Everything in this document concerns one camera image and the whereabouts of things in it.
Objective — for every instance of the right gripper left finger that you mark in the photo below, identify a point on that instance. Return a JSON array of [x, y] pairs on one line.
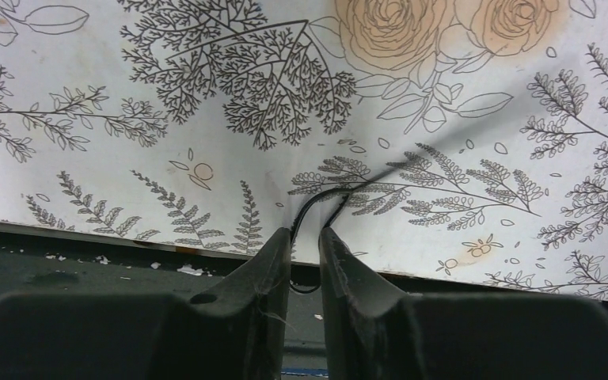
[[233, 330]]

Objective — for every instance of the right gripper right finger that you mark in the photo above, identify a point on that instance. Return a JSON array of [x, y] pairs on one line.
[[374, 330]]

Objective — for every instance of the black wire hair loop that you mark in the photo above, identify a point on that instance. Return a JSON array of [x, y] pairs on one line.
[[475, 127]]

